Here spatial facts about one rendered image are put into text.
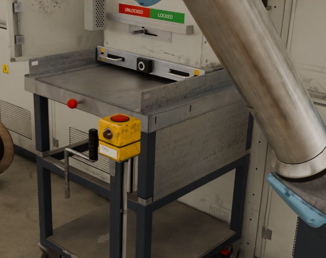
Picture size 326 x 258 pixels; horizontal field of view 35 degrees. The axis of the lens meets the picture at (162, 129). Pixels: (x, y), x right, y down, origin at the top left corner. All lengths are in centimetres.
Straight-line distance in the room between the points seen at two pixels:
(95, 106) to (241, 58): 89
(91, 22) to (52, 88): 31
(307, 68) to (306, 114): 99
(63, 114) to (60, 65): 95
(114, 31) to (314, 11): 75
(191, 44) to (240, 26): 97
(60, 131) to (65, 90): 123
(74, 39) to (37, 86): 46
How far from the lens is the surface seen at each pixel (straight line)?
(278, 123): 96
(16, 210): 279
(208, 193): 238
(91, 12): 198
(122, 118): 132
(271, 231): 223
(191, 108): 168
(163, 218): 233
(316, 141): 101
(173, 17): 184
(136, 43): 198
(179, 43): 184
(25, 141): 333
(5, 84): 337
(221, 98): 182
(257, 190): 222
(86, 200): 283
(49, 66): 199
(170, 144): 168
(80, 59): 208
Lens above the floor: 134
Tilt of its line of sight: 20 degrees down
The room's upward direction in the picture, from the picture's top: 3 degrees clockwise
